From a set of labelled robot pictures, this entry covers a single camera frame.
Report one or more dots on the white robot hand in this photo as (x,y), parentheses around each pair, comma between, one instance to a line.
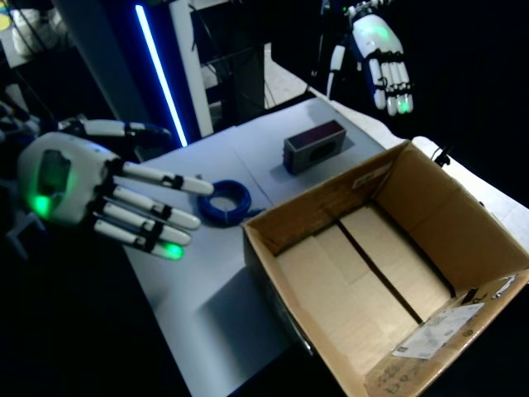
(62,182)
(374,35)

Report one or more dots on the small grey box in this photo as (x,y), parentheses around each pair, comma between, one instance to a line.
(314,153)

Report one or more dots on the open cardboard box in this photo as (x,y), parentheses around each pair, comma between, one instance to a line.
(434,215)

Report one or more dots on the grey column panel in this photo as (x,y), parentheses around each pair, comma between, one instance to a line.
(95,49)

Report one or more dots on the small black clamp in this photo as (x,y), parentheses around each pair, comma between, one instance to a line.
(440,156)

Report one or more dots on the black metal rack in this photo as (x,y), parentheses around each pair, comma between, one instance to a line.
(244,82)

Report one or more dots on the blue-white light strip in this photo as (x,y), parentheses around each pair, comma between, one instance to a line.
(159,74)

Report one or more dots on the white bag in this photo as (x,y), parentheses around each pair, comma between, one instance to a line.
(31,33)

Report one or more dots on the white upright post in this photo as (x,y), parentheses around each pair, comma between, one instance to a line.
(190,62)

